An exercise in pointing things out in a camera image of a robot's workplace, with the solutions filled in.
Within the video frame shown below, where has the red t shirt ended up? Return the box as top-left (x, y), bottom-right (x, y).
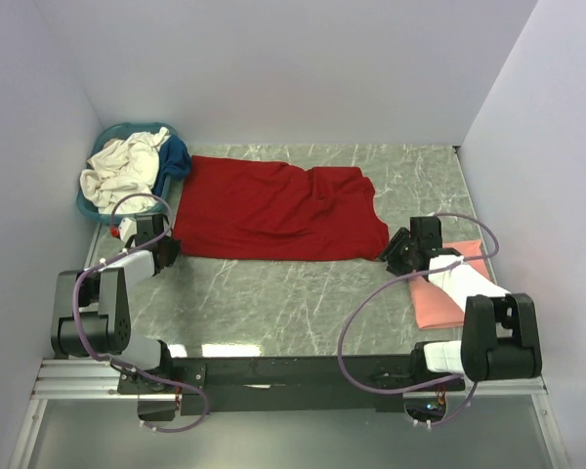
top-left (174, 156), bottom-right (389, 262)

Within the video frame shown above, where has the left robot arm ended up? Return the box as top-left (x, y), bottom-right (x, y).
top-left (50, 214), bottom-right (180, 393)

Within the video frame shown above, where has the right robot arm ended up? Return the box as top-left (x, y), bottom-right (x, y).
top-left (379, 213), bottom-right (542, 390)

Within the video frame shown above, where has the folded pink t shirt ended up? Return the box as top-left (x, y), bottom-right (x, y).
top-left (409, 239), bottom-right (490, 329)

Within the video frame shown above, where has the cream white t shirt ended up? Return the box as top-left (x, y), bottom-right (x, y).
top-left (80, 127), bottom-right (171, 215)

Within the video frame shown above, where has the blue t shirt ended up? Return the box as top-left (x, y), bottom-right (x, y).
top-left (152, 135), bottom-right (192, 196)

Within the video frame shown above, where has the black base beam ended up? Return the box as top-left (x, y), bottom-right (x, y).
top-left (116, 355), bottom-right (468, 421)

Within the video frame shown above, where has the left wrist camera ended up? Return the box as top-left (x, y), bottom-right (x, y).
top-left (109, 217), bottom-right (137, 242)

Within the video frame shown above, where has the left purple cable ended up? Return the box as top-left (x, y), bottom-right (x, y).
top-left (72, 192), bottom-right (211, 435)

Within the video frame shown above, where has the purple cable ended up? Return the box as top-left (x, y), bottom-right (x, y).
top-left (336, 211), bottom-right (500, 431)
top-left (72, 192), bottom-right (211, 435)

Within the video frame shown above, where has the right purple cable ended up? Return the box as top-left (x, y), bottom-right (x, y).
top-left (336, 211), bottom-right (500, 431)

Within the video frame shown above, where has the aluminium rail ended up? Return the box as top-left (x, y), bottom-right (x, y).
top-left (31, 359), bottom-right (548, 401)

